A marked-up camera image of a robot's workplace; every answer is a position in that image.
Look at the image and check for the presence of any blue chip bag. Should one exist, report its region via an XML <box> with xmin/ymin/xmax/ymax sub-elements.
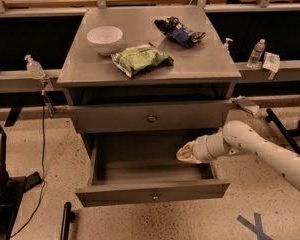
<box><xmin>154</xmin><ymin>16</ymin><xmax>206</xmax><ymax>48</ymax></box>

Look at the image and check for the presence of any grey drawer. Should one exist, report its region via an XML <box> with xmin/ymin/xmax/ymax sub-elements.
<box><xmin>76</xmin><ymin>130</ymin><xmax>230</xmax><ymax>207</ymax></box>
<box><xmin>69</xmin><ymin>101</ymin><xmax>233</xmax><ymax>133</ymax></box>

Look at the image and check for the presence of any black bar on floor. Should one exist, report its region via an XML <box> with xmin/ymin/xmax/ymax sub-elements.
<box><xmin>60</xmin><ymin>202</ymin><xmax>75</xmax><ymax>240</ymax></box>

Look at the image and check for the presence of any right sanitizer pump bottle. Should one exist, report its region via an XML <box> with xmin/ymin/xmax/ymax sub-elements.
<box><xmin>223</xmin><ymin>37</ymin><xmax>233</xmax><ymax>55</ymax></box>

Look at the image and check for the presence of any sanitizer pump bottle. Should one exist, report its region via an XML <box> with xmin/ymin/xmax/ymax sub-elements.
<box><xmin>24</xmin><ymin>54</ymin><xmax>45</xmax><ymax>80</ymax></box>
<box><xmin>223</xmin><ymin>37</ymin><xmax>233</xmax><ymax>55</ymax></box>

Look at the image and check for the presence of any white bowl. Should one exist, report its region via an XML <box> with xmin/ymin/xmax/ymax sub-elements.
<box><xmin>86</xmin><ymin>26</ymin><xmax>123</xmax><ymax>56</ymax></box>

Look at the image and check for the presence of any white paper packet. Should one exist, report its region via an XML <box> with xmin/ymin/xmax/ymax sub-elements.
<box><xmin>262</xmin><ymin>52</ymin><xmax>280</xmax><ymax>72</ymax></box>

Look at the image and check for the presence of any grey top drawer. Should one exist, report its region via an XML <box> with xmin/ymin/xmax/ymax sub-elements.
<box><xmin>69</xmin><ymin>101</ymin><xmax>233</xmax><ymax>133</ymax></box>

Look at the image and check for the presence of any green chip bag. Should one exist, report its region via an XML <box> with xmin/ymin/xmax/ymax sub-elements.
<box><xmin>111</xmin><ymin>43</ymin><xmax>174</xmax><ymax>78</ymax></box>

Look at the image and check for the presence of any left sanitizer pump bottle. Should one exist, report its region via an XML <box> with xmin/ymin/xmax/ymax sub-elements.
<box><xmin>24</xmin><ymin>54</ymin><xmax>45</xmax><ymax>80</ymax></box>

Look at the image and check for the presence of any folded cloth on rail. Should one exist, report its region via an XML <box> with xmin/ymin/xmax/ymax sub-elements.
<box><xmin>233</xmin><ymin>96</ymin><xmax>260</xmax><ymax>115</ymax></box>

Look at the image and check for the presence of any grey drawer cabinet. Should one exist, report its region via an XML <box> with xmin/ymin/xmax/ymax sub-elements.
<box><xmin>56</xmin><ymin>5</ymin><xmax>242</xmax><ymax>172</ymax></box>

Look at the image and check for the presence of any black stand leg right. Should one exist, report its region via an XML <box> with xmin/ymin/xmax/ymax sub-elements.
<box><xmin>265</xmin><ymin>108</ymin><xmax>300</xmax><ymax>155</ymax></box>

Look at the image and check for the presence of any clear water bottle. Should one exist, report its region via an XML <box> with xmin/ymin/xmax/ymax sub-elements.
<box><xmin>247</xmin><ymin>39</ymin><xmax>265</xmax><ymax>67</ymax></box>

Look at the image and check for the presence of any black cable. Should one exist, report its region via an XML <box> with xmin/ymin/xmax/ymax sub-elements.
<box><xmin>9</xmin><ymin>89</ymin><xmax>48</xmax><ymax>240</ymax></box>

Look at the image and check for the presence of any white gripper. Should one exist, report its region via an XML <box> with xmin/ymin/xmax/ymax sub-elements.
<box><xmin>176</xmin><ymin>135</ymin><xmax>220</xmax><ymax>164</ymax></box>

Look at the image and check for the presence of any black stand base left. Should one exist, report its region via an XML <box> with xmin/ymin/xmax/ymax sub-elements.
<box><xmin>0</xmin><ymin>125</ymin><xmax>43</xmax><ymax>240</ymax></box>

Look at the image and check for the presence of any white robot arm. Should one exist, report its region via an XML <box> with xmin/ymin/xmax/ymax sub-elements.
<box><xmin>176</xmin><ymin>120</ymin><xmax>300</xmax><ymax>192</ymax></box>

